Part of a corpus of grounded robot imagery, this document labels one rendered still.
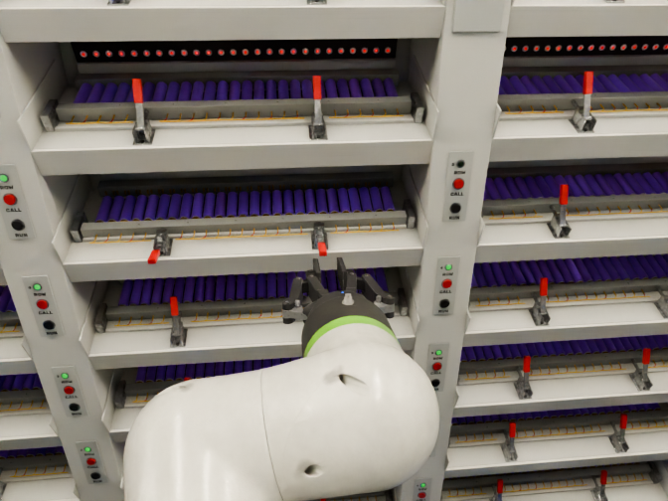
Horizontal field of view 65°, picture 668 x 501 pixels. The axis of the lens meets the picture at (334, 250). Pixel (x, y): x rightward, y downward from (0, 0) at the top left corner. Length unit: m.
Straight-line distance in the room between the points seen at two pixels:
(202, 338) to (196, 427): 0.65
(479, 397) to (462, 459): 0.19
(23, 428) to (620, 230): 1.21
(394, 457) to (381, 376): 0.05
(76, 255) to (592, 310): 0.98
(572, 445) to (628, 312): 0.38
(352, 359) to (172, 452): 0.14
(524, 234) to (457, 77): 0.32
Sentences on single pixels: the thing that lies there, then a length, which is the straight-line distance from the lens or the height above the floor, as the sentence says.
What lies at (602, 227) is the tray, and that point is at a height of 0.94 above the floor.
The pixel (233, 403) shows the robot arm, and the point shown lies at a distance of 0.39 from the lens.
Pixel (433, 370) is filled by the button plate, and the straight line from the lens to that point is 1.09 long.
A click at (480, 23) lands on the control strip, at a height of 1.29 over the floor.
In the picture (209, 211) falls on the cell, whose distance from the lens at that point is 0.96.
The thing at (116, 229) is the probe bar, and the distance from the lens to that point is 0.96.
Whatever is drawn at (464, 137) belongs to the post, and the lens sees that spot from 0.87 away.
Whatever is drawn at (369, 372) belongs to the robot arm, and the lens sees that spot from 0.38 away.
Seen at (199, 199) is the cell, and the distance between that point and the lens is 0.99.
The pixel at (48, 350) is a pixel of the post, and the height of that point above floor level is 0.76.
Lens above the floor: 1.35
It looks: 28 degrees down
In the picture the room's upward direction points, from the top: straight up
